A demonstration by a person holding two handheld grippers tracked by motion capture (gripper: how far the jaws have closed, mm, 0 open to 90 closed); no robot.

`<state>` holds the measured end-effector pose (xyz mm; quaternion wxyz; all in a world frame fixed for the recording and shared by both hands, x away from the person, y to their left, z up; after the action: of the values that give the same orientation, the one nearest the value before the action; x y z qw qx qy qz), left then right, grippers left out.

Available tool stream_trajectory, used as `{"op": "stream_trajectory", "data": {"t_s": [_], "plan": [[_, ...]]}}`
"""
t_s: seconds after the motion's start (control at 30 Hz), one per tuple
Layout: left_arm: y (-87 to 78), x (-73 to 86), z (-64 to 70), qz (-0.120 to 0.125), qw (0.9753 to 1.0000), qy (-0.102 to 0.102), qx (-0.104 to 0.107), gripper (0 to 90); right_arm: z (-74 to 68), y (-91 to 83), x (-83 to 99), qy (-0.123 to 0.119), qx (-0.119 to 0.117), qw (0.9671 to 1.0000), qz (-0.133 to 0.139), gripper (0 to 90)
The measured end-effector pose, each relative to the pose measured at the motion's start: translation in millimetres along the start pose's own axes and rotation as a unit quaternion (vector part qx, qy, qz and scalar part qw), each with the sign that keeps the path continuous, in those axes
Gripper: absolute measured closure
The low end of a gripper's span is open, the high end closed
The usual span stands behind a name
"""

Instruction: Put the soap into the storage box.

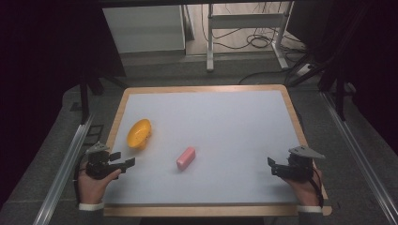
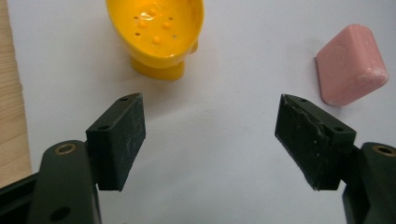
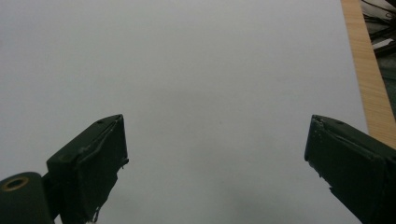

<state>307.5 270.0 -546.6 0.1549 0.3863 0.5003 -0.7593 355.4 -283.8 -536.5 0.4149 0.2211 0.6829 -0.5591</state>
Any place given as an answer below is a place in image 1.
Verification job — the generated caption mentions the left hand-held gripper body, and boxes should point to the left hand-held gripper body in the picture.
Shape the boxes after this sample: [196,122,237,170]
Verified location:
[84,142,123,181]

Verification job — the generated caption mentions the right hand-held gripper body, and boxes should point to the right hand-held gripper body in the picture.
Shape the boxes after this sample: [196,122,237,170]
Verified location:
[281,144,327,184]

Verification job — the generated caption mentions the orange yellow mango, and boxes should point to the orange yellow mango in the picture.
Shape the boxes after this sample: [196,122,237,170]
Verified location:
[126,118,153,150]

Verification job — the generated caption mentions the pink soap bar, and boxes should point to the pink soap bar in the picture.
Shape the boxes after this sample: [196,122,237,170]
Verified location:
[176,146,197,172]

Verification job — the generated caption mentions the person's left hand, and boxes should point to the person's left hand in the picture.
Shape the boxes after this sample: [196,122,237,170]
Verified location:
[77,168,123,206]

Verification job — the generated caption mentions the person's right hand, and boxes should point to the person's right hand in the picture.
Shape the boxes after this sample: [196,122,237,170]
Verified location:
[283,166,324,208]

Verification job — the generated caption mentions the black metal stand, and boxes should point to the black metal stand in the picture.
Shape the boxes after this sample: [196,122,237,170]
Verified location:
[317,60,349,122]
[78,69,129,126]

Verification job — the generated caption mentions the white power strip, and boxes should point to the white power strip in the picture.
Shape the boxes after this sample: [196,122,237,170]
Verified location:
[295,63,314,78]

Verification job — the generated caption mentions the white cabinet panel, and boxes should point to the white cabinet panel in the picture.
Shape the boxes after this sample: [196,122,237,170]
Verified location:
[101,5,187,54]

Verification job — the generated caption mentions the black square floor frame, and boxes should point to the black square floor frame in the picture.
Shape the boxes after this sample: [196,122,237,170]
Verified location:
[84,124,105,146]

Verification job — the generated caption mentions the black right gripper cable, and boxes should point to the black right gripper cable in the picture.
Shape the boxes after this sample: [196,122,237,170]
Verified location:
[311,168,325,209]

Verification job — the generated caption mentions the aluminium rail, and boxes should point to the aluminium rail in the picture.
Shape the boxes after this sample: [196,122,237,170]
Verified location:
[319,91,398,225]
[32,113,96,225]

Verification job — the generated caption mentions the black cable on carpet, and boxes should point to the black cable on carpet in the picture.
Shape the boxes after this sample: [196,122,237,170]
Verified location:
[238,68,294,85]

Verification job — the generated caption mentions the black floor cables bundle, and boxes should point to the black floor cables bundle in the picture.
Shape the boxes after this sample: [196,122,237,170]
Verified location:
[201,1,309,64]

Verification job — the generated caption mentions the white metal desk frame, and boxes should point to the white metal desk frame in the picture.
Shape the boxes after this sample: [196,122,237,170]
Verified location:
[206,1,296,73]

